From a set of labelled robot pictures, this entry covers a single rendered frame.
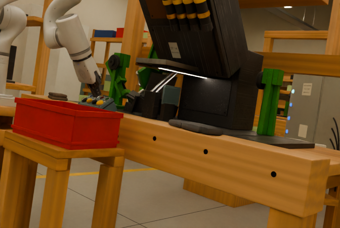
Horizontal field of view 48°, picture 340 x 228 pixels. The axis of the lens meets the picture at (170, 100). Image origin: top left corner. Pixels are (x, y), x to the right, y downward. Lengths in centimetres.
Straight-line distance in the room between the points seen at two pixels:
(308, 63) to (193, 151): 80
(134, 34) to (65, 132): 129
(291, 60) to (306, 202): 92
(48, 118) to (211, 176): 54
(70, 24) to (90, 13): 873
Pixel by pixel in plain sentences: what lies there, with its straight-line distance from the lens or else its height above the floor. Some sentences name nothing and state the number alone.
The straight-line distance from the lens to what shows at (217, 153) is 115.
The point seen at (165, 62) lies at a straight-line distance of 138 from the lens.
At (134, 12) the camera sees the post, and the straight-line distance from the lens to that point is 240.
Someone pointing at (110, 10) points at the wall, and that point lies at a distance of 1055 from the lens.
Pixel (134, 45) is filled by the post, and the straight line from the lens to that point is 238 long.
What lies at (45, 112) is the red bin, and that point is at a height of 89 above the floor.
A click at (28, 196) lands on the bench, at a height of 39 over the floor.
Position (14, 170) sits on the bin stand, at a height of 67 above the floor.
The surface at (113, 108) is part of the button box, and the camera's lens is 159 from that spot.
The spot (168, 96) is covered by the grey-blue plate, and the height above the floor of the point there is 100.
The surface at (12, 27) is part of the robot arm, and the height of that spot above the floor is 120.
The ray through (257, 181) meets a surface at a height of 81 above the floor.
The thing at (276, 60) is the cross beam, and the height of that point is 123.
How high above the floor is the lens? 101
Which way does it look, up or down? 1 degrees down
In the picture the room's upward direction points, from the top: 8 degrees clockwise
